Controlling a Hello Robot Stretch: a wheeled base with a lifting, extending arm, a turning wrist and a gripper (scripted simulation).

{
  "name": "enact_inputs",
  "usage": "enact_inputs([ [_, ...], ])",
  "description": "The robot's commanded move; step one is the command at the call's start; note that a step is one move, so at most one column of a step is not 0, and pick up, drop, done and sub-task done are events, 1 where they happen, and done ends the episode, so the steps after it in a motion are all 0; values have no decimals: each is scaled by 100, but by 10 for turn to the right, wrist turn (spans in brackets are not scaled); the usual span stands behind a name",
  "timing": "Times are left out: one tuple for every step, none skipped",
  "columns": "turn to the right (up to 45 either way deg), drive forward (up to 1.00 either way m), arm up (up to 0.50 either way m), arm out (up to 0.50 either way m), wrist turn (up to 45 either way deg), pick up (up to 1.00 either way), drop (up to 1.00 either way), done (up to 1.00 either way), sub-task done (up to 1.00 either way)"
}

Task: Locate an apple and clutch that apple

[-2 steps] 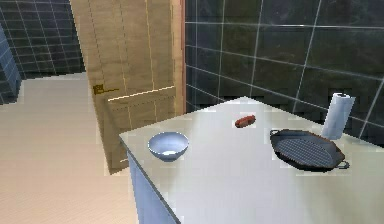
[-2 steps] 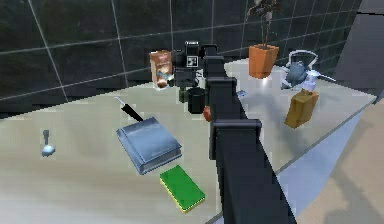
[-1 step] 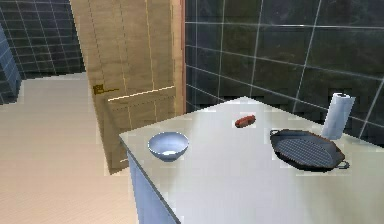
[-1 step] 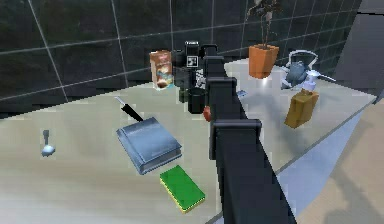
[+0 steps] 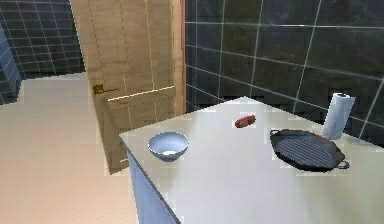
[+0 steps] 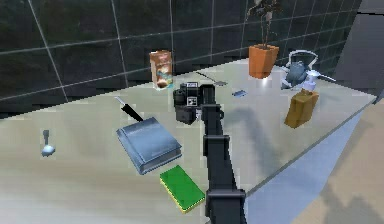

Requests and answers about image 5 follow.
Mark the red-brown apple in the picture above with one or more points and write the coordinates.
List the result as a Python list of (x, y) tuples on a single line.
[(245, 121)]

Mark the white paper towel roll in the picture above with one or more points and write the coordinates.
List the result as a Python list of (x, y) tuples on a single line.
[(338, 115)]

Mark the wooden room door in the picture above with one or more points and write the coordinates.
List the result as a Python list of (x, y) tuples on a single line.
[(133, 60)]

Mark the black grill pan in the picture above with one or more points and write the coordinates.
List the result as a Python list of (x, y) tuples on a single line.
[(305, 151)]

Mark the blue-grey bowl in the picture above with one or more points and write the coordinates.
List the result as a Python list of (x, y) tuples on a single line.
[(168, 146)]

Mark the white kitchen counter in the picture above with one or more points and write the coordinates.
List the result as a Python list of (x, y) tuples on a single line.
[(240, 173)]

